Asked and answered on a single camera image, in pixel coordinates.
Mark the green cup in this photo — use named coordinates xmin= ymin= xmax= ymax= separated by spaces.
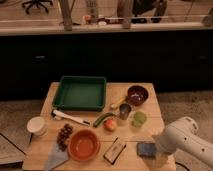
xmin=131 ymin=111 xmax=147 ymax=128

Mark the grey cloth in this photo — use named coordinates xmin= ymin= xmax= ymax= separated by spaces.
xmin=44 ymin=143 xmax=69 ymax=171

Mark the red apple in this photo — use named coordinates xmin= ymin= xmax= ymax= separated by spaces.
xmin=103 ymin=118 xmax=117 ymax=132

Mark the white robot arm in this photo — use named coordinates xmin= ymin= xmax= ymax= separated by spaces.
xmin=155 ymin=116 xmax=213 ymax=168

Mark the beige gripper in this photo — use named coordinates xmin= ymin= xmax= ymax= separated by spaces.
xmin=151 ymin=133 xmax=172 ymax=169

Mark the black cable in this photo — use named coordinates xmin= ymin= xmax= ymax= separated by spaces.
xmin=174 ymin=161 xmax=191 ymax=171

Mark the dark maroon bowl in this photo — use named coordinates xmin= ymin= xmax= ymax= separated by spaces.
xmin=126 ymin=85 xmax=149 ymax=106

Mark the black rectangular box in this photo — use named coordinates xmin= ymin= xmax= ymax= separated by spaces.
xmin=103 ymin=138 xmax=126 ymax=165

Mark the orange bowl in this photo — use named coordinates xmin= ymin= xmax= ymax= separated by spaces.
xmin=67 ymin=129 xmax=100 ymax=162

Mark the yellow banana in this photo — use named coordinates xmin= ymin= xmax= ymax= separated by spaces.
xmin=110 ymin=96 xmax=126 ymax=110

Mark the bunch of dark grapes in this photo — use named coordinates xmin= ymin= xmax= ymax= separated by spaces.
xmin=57 ymin=124 xmax=73 ymax=151

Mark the wooden table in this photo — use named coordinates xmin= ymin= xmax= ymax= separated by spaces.
xmin=22 ymin=82 xmax=176 ymax=171

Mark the white paper cup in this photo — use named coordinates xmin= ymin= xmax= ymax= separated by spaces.
xmin=27 ymin=116 xmax=47 ymax=136

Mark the green cucumber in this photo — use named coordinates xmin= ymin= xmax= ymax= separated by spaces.
xmin=93 ymin=112 xmax=115 ymax=128

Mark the metal cup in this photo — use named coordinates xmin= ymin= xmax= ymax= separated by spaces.
xmin=119 ymin=104 xmax=131 ymax=120

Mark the green plastic tray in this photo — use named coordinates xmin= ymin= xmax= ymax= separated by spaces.
xmin=52 ymin=76 xmax=106 ymax=111

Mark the white handled kitchen tool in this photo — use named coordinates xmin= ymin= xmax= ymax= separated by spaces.
xmin=51 ymin=109 xmax=90 ymax=126

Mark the blue sponge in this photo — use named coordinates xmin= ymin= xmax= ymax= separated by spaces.
xmin=137 ymin=142 xmax=156 ymax=158

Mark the black office chair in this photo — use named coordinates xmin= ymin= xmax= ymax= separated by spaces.
xmin=22 ymin=0 xmax=53 ymax=14

